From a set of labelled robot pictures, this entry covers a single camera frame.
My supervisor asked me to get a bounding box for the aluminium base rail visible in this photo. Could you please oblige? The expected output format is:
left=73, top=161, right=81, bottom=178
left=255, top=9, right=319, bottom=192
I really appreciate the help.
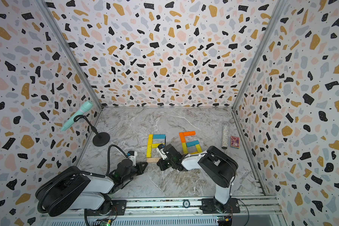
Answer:
left=38, top=196, right=286, bottom=226

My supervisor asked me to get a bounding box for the mint green microphone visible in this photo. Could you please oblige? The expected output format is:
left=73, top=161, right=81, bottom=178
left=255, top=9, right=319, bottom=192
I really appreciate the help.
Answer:
left=61, top=101, right=93, bottom=131

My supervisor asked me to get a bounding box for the pink card box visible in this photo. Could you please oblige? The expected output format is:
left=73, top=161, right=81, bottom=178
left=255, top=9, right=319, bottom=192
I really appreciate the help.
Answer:
left=230, top=136, right=240, bottom=149

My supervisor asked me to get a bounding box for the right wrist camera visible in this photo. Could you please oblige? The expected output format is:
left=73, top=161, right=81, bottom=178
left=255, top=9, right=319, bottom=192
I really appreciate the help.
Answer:
left=156, top=144, right=167, bottom=160

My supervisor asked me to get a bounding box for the yellow-green block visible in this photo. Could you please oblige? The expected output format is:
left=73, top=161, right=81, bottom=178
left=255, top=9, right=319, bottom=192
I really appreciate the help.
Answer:
left=182, top=143, right=188, bottom=154

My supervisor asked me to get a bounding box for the beige wooden block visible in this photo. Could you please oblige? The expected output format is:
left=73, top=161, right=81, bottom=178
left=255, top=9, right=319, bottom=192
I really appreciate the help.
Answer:
left=147, top=157, right=161, bottom=163

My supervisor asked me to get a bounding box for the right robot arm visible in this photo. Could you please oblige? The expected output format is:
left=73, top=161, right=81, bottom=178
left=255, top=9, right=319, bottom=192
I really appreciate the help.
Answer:
left=156, top=144, right=238, bottom=208

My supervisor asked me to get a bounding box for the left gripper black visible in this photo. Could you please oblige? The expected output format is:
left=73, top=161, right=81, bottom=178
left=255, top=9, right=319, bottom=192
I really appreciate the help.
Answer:
left=124, top=162, right=149, bottom=185

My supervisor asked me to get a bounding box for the glitter tube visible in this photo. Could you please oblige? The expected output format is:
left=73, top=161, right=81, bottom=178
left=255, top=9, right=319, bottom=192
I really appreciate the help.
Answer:
left=221, top=121, right=229, bottom=150

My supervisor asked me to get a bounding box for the black microphone stand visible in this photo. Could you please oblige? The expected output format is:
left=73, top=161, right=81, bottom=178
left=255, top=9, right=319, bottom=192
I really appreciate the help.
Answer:
left=74, top=115, right=110, bottom=147

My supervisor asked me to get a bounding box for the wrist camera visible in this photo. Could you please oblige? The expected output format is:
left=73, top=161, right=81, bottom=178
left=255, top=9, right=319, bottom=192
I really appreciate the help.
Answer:
left=127, top=151, right=137, bottom=167
left=156, top=144, right=167, bottom=160

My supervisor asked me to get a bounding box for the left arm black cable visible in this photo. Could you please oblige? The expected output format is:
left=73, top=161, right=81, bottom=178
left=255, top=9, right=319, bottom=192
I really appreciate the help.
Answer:
left=36, top=144, right=129, bottom=226

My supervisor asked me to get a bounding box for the teal block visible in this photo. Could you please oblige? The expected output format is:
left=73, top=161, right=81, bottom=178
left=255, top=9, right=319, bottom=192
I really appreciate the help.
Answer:
left=186, top=140, right=199, bottom=147
left=153, top=134, right=166, bottom=139

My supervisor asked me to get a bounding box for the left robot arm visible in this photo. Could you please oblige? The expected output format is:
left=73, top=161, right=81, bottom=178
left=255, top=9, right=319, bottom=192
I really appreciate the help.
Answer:
left=35, top=159, right=148, bottom=217

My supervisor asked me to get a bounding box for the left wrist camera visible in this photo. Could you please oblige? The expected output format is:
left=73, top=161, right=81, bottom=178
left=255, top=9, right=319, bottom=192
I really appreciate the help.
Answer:
left=127, top=151, right=137, bottom=167

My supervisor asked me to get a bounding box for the orange block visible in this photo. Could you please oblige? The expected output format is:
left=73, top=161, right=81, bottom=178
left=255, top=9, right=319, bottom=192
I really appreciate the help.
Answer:
left=183, top=131, right=196, bottom=137
left=179, top=132, right=186, bottom=143

